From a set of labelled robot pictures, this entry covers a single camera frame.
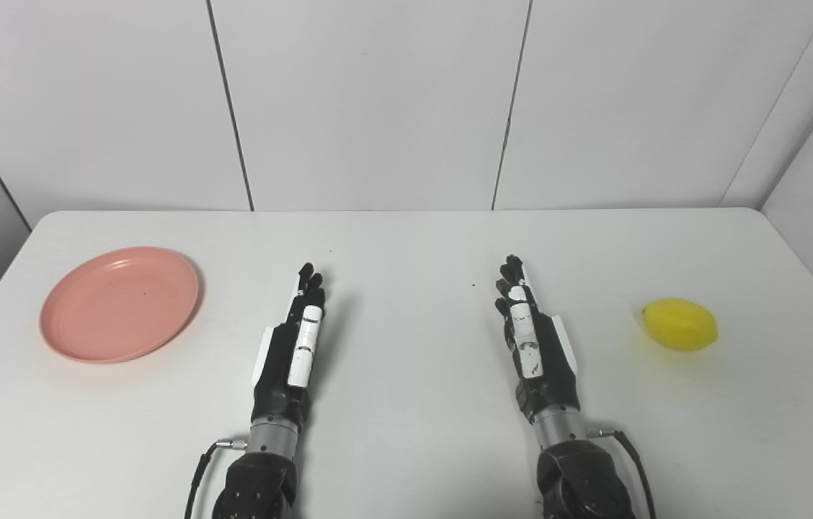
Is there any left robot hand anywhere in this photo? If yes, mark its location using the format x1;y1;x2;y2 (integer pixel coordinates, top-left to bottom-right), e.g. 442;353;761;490
251;262;326;425

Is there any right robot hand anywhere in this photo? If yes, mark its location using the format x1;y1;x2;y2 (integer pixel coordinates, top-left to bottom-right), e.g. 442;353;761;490
494;254;581;423

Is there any yellow lemon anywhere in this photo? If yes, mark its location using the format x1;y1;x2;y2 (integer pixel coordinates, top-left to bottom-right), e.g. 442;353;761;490
641;298;719;352

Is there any pink plate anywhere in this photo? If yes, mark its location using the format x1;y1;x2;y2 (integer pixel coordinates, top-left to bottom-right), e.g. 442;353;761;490
40;247;200;364

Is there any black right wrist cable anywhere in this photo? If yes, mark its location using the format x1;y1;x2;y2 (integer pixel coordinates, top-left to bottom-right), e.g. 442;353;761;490
587;428;657;519

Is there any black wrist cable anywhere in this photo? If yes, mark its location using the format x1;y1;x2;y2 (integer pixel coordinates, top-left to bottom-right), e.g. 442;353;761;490
184;437;249;519
587;428;657;519

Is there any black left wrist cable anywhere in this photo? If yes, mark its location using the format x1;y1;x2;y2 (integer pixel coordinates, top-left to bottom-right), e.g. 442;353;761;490
184;437;249;519

